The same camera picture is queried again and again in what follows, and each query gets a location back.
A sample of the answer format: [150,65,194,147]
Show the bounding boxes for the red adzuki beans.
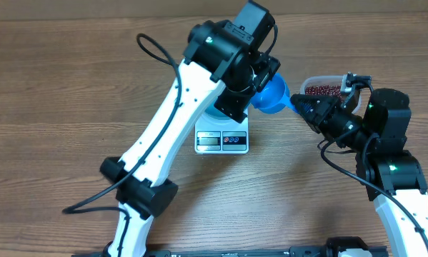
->
[304,85,341,98]

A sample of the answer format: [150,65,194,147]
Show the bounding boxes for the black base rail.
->
[70,236,389,257]

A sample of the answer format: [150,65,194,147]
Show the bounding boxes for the white digital kitchen scale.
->
[194,105,249,154]

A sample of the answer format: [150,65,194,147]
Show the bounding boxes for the clear plastic container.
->
[300,73,369,103]

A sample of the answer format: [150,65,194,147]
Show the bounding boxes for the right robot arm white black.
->
[290,89,428,256]

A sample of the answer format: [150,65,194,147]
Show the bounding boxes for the blue plastic scoop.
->
[250,73,297,114]

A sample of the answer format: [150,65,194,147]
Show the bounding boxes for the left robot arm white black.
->
[99,1,280,256]

